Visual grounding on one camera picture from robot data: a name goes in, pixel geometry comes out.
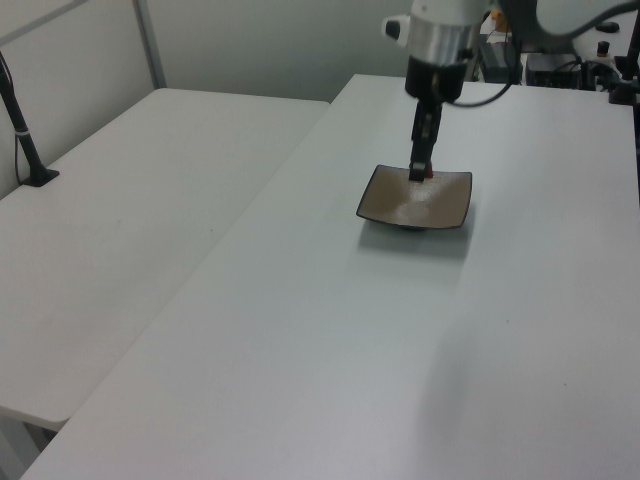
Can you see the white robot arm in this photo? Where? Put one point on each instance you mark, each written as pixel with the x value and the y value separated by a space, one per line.
pixel 440 37

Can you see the brown square ceramic plate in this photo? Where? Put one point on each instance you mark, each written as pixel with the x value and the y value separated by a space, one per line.
pixel 440 205

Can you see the white side table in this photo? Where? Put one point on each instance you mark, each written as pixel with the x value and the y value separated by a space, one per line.
pixel 125 200

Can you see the grey metal partition post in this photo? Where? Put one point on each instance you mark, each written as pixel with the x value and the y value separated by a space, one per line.
pixel 150 40

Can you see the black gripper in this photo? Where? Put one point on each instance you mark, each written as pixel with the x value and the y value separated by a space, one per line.
pixel 430 82

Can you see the black electronics box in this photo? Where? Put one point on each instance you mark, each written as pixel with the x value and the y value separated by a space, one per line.
pixel 552 70
pixel 496 61

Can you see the black camera stand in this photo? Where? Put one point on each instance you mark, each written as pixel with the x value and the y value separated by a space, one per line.
pixel 25 145
pixel 625 87

